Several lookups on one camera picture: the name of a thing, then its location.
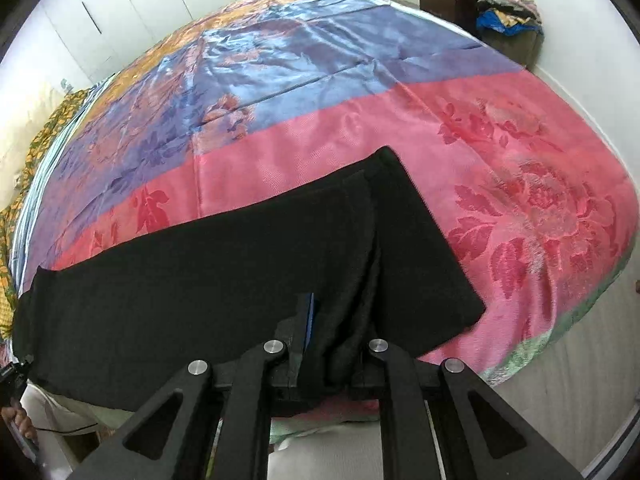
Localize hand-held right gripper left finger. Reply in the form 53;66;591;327
70;292;321;480

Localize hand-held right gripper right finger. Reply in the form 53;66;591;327
350;337;586;480

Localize black pants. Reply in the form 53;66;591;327
12;146;487;411

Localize person's left hand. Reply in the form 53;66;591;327
1;406;37;443

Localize blue striped bed sheet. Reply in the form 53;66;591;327
10;74;118;301

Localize floral satin bedspread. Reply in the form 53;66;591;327
10;0;632;441

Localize cream pillow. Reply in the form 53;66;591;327
0;80;63;171

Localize yellow floral cloth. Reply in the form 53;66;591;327
0;87;93;341

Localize brown ottoman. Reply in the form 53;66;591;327
482;27;546;69

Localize white wardrobe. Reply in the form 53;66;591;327
42;0;333;82

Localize pile of colourful clothes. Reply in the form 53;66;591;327
475;0;544;37

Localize black cable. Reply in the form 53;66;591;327
30;422;102;435

